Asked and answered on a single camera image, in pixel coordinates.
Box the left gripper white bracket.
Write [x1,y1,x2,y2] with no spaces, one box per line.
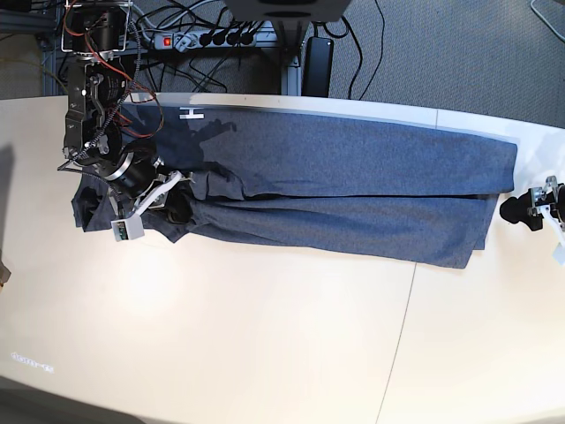
[500,176,564,246]

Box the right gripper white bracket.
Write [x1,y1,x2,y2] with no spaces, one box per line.
[105,152,196,243]

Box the blue grey T-shirt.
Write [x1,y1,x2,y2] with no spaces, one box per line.
[72,103,518,270]

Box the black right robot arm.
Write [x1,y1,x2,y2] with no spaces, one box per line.
[58,1,192,241]

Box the white power strip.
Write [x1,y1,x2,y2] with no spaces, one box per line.
[150,28,257,53]

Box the black power adapter brick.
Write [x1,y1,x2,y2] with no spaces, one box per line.
[302,36,334,98]

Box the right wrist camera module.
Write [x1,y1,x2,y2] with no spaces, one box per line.
[111,215,145,242]

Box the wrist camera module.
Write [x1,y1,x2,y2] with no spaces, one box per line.
[553,244,565,266]
[111,215,145,242]

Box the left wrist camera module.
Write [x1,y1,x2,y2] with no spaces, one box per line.
[553,244,565,266]

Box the silver aluminium frame post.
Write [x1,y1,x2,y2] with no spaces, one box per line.
[273,19,310,96]

